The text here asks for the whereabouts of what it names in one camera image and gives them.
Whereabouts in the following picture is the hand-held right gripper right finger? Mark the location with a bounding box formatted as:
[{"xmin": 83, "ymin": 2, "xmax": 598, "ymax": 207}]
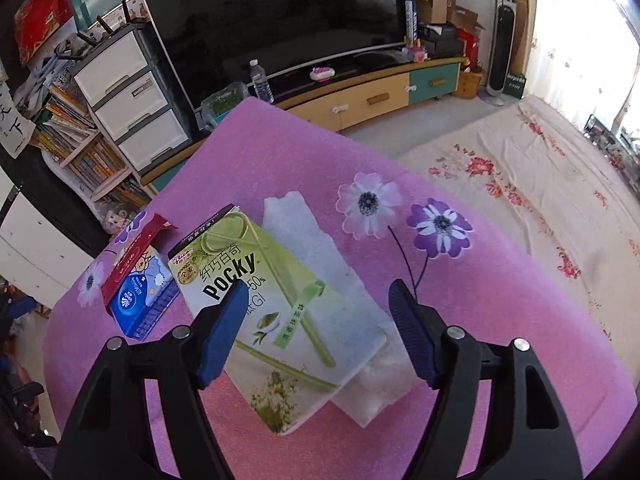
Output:
[{"xmin": 388, "ymin": 279, "xmax": 585, "ymax": 480}]

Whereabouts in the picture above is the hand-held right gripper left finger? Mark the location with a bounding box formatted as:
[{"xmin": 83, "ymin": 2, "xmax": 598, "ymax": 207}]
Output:
[{"xmin": 52, "ymin": 278, "xmax": 250, "ymax": 480}]

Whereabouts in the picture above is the green snack box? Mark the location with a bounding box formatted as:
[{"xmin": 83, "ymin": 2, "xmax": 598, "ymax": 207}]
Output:
[{"xmin": 167, "ymin": 204, "xmax": 388, "ymax": 435}]

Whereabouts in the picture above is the red snack wrapper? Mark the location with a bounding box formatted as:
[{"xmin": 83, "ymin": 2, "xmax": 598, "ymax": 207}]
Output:
[{"xmin": 101, "ymin": 212, "xmax": 178, "ymax": 311}]

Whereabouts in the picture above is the white paper towel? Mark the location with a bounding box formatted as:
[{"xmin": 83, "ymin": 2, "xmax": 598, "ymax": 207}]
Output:
[{"xmin": 262, "ymin": 191, "xmax": 426, "ymax": 428}]

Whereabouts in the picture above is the pink floral tablecloth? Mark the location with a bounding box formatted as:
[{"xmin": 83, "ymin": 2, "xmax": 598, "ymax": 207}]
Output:
[{"xmin": 42, "ymin": 97, "xmax": 640, "ymax": 480}]

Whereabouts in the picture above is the cream floral sheet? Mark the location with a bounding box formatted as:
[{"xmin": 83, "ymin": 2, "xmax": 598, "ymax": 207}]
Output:
[{"xmin": 395, "ymin": 95, "xmax": 640, "ymax": 376}]

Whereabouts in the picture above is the white cabinet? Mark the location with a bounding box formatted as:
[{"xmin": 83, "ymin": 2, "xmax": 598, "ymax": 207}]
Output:
[{"xmin": 0, "ymin": 167, "xmax": 108, "ymax": 311}]

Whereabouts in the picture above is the pink bookshelf with books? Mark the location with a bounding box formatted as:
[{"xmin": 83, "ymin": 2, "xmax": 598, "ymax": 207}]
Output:
[{"xmin": 27, "ymin": 82, "xmax": 156, "ymax": 211}]

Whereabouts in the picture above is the green plastic container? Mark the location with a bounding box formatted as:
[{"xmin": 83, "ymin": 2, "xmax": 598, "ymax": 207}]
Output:
[{"xmin": 200, "ymin": 81, "xmax": 251, "ymax": 128}]

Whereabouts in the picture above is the wooden television cabinet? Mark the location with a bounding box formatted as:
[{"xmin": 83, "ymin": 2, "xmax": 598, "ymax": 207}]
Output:
[{"xmin": 140, "ymin": 55, "xmax": 463, "ymax": 196}]

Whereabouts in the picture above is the white plastic drawer unit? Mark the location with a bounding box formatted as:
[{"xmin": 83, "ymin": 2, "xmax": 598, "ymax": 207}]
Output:
[{"xmin": 72, "ymin": 25, "xmax": 193, "ymax": 173}]

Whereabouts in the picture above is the clear water bottle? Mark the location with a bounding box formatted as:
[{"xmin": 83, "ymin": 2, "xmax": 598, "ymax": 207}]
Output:
[{"xmin": 248, "ymin": 59, "xmax": 274, "ymax": 105}]

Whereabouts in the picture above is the yellow woven basket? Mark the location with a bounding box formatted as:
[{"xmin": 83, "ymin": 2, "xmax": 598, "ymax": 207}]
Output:
[{"xmin": 457, "ymin": 67, "xmax": 486, "ymax": 99}]

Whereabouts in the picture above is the cluttered glass coffee table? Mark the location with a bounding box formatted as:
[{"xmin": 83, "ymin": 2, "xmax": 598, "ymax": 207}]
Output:
[{"xmin": 582, "ymin": 115, "xmax": 640, "ymax": 181}]

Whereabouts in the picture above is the black printer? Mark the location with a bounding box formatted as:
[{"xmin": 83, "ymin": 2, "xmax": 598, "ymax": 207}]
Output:
[{"xmin": 417, "ymin": 24, "xmax": 463, "ymax": 58}]

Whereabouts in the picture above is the black tower fan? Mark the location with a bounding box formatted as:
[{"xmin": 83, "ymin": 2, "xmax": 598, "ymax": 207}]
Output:
[{"xmin": 486, "ymin": 0, "xmax": 523, "ymax": 107}]

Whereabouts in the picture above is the calligraphy paper sheet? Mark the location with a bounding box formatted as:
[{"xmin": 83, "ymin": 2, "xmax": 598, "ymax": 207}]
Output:
[{"xmin": 0, "ymin": 80, "xmax": 36, "ymax": 156}]

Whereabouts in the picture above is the black upright box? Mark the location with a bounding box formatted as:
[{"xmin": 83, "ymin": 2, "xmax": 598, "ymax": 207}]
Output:
[{"xmin": 402, "ymin": 0, "xmax": 420, "ymax": 46}]

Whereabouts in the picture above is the open cardboard box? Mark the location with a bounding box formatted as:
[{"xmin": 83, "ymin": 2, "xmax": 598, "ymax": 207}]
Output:
[
  {"xmin": 412, "ymin": 0, "xmax": 453, "ymax": 25},
  {"xmin": 447, "ymin": 5, "xmax": 486, "ymax": 31}
]

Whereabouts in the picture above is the black flat television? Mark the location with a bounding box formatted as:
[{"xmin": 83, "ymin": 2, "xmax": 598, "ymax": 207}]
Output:
[{"xmin": 136, "ymin": 0, "xmax": 416, "ymax": 111}]

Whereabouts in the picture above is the large flat cardboard sheet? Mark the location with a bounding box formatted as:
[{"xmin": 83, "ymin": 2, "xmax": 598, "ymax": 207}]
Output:
[{"xmin": 510, "ymin": 0, "xmax": 538, "ymax": 86}]

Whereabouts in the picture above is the black router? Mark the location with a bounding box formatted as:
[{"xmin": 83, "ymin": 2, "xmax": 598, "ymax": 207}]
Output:
[{"xmin": 95, "ymin": 2, "xmax": 146, "ymax": 33}]

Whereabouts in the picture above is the white sheer curtain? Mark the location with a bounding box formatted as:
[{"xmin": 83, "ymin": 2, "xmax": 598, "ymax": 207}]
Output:
[{"xmin": 525, "ymin": 0, "xmax": 640, "ymax": 131}]

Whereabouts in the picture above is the large red gift box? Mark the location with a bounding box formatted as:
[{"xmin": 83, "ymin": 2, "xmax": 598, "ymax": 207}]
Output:
[{"xmin": 14, "ymin": 0, "xmax": 76, "ymax": 65}]

